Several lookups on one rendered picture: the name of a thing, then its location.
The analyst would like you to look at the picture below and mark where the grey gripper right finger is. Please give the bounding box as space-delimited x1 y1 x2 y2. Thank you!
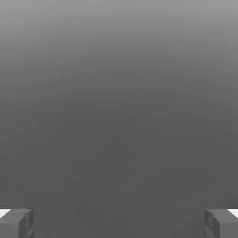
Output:
204 208 238 238

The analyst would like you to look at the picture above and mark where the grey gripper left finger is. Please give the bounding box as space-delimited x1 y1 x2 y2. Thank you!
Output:
0 208 35 238

